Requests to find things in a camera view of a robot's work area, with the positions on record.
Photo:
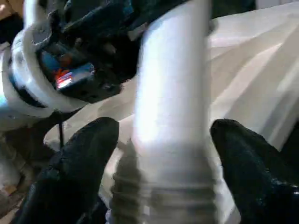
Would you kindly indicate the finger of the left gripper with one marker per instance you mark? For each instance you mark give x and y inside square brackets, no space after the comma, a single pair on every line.
[175,10]

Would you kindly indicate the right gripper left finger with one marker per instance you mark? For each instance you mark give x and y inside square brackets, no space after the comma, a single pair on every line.
[72,172]

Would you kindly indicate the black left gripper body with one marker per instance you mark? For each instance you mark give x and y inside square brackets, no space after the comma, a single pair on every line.
[93,58]

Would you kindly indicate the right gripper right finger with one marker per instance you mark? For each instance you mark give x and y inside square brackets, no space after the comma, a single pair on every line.
[257,177]

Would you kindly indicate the white plastic table leg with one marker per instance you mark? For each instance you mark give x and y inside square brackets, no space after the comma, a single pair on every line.
[172,105]

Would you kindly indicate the white plastic table top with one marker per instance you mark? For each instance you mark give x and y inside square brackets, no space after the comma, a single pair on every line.
[252,77]

